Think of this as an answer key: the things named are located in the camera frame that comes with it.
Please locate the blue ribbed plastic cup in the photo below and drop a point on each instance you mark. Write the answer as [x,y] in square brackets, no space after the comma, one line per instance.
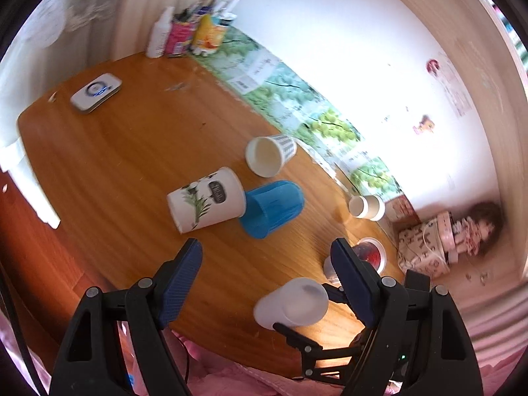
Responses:
[272,212]

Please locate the pink pen holder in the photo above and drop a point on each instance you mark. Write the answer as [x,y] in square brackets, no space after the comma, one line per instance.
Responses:
[180,37]

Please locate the bunch of pens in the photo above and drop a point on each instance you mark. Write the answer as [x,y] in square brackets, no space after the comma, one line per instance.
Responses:
[206,8]

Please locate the white panel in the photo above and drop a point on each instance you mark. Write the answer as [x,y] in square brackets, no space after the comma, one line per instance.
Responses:
[31,177]

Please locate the white plastic bottle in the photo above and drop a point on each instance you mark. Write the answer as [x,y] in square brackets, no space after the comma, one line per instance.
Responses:
[159,33]

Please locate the frosted plastic cup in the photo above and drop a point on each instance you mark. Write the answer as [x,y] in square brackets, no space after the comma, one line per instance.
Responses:
[293,301]

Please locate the red round wall sticker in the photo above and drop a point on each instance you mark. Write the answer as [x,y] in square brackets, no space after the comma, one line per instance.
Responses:
[433,66]

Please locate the striped paper cup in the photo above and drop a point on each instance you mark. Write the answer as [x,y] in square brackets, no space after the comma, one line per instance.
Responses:
[270,154]

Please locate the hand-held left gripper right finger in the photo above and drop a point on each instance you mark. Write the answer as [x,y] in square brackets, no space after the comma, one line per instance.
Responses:
[354,280]

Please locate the white cup with plant print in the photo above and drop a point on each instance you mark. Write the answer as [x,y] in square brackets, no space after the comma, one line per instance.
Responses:
[206,204]

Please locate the doll with dark hair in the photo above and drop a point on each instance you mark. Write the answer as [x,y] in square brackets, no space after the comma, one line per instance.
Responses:
[474,227]

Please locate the patterned gift box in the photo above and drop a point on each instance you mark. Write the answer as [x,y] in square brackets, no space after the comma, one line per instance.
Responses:
[420,247]

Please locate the cartoon wall sticker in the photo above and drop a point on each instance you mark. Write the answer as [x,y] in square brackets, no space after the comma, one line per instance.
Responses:
[425,126]

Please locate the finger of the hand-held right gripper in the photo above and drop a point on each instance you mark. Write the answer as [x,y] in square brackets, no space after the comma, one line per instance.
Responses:
[336,293]
[307,344]

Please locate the small white paper cup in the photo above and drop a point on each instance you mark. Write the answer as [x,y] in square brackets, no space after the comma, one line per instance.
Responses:
[366,207]

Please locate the clear cup with red bottom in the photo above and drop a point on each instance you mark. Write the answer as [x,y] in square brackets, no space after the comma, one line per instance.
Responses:
[373,255]

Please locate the pink cloth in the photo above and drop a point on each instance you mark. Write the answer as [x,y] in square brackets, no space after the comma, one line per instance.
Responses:
[247,379]

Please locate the green leafy wall poster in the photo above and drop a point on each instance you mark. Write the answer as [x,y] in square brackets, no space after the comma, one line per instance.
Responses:
[288,90]

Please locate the yellow pen holder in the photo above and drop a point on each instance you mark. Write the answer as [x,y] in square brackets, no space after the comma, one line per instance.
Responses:
[210,33]

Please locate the white lace curtain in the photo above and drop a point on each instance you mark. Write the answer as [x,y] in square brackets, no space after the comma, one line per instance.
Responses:
[70,4]

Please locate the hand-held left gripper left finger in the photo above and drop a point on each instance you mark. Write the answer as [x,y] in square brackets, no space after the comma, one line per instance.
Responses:
[181,280]

